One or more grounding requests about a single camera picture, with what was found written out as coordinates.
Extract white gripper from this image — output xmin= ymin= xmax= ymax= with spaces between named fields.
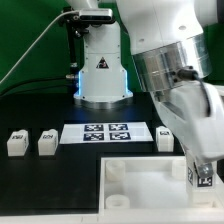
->
xmin=153 ymin=81 xmax=224 ymax=178

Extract white square tabletop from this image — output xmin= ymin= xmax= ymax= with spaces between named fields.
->
xmin=99 ymin=156 xmax=224 ymax=211

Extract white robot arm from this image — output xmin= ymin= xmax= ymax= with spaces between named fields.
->
xmin=66 ymin=0 xmax=224 ymax=178

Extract white marker sheet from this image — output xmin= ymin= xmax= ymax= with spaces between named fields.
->
xmin=60 ymin=122 xmax=153 ymax=144

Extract black cables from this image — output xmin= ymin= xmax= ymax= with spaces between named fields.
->
xmin=0 ymin=77 xmax=78 ymax=98

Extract black camera on stand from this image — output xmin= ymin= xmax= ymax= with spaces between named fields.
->
xmin=58 ymin=7 xmax=115 ymax=80

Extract white cable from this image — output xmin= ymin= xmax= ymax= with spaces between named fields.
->
xmin=0 ymin=9 xmax=79 ymax=86

